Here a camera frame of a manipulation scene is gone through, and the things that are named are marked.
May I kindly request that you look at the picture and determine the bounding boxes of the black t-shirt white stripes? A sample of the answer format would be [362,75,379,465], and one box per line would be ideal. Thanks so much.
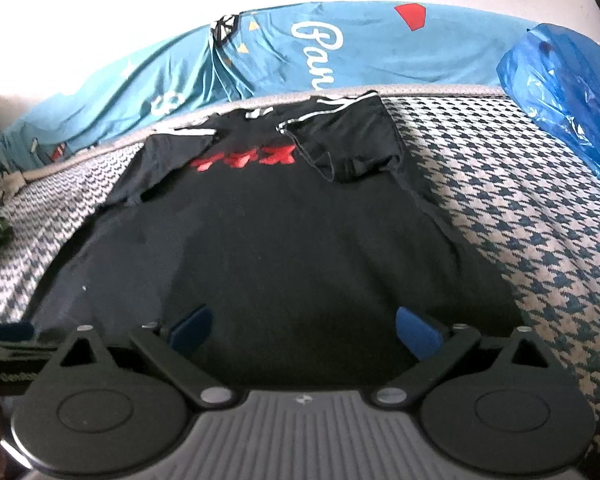
[29,92,521,389]

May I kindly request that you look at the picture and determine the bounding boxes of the houndstooth blue white blanket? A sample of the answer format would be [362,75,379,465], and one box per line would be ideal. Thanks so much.
[0,87,600,450]

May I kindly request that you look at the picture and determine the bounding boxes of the blue plastic bag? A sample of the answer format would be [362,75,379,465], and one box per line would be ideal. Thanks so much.
[496,24,600,178]

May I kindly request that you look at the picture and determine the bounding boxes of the blue cartoon print bedsheet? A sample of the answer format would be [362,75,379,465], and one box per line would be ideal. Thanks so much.
[0,1,531,180]

